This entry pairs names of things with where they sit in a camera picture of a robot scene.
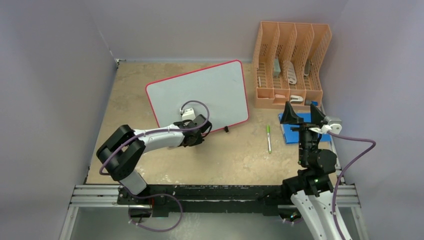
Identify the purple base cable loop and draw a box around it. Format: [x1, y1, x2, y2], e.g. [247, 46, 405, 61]
[127, 193, 184, 233]

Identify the green capped marker pen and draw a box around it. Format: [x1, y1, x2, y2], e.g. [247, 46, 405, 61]
[266, 125, 272, 154]

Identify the orange plastic desk organizer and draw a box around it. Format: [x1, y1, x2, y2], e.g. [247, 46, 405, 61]
[252, 21, 332, 111]

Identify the white clip in tray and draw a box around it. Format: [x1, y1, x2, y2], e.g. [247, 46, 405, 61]
[289, 95, 304, 104]

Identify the blue notebook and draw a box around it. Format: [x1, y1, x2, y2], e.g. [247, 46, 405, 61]
[280, 112, 331, 145]

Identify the green staples box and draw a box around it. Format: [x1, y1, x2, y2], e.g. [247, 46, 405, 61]
[272, 58, 281, 79]

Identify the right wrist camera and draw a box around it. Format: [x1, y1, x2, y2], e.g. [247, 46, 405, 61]
[309, 116, 343, 135]

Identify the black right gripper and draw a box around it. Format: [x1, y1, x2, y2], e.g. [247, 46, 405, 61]
[279, 101, 325, 165]

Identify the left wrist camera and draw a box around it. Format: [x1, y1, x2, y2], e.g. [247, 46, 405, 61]
[180, 108, 196, 121]

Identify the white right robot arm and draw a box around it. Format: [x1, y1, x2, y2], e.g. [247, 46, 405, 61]
[280, 102, 351, 240]

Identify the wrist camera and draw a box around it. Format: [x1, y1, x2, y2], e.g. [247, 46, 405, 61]
[309, 116, 343, 135]
[180, 108, 196, 121]

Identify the white oval tape dispenser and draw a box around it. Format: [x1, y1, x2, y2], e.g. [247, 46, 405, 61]
[287, 61, 297, 85]

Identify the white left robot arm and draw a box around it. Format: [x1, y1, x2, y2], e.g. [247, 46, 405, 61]
[95, 114, 213, 205]

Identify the red-framed whiteboard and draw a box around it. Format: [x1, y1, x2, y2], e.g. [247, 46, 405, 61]
[145, 60, 250, 131]

